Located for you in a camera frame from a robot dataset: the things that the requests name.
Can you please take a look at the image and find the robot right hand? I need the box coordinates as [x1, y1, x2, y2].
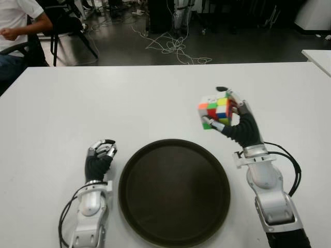
[201, 86, 265, 149]

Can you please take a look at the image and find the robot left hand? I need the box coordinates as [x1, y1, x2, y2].
[85, 138, 117, 184]

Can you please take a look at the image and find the multicoloured Rubik's cube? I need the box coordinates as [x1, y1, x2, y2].
[198, 95, 240, 131]

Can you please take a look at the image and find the dark round plate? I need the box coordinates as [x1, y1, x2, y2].
[118, 138, 231, 246]

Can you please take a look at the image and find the white side table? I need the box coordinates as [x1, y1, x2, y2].
[301, 49, 331, 78]

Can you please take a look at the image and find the black office chair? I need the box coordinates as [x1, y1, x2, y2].
[0, 15, 50, 67]
[42, 0, 99, 67]

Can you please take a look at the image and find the white cabinet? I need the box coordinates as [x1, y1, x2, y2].
[294, 0, 331, 36]

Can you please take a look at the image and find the black cabinet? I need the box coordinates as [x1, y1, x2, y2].
[148, 0, 176, 34]

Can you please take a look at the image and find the person in white shirt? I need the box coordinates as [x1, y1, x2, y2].
[0, 0, 54, 95]

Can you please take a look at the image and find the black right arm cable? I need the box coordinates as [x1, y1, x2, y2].
[263, 141, 302, 197]

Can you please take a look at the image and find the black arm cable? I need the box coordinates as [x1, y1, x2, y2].
[58, 185, 87, 248]
[263, 141, 302, 197]

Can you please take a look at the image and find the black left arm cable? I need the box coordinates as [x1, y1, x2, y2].
[58, 185, 87, 248]

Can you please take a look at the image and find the tangled white floor cable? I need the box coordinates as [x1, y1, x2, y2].
[131, 0, 213, 65]

